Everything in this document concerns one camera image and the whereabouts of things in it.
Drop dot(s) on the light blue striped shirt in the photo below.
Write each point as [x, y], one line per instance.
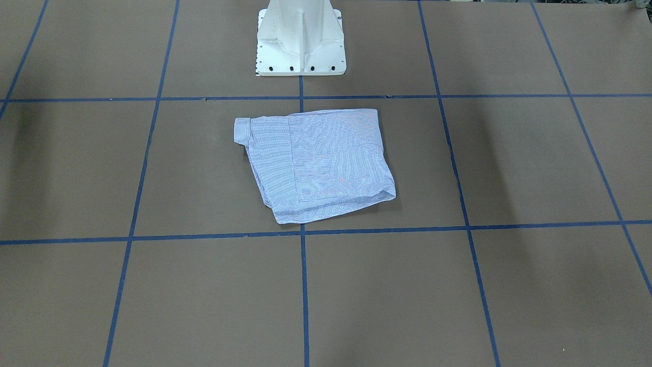
[317, 165]

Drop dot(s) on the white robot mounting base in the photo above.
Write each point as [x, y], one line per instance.
[300, 38]

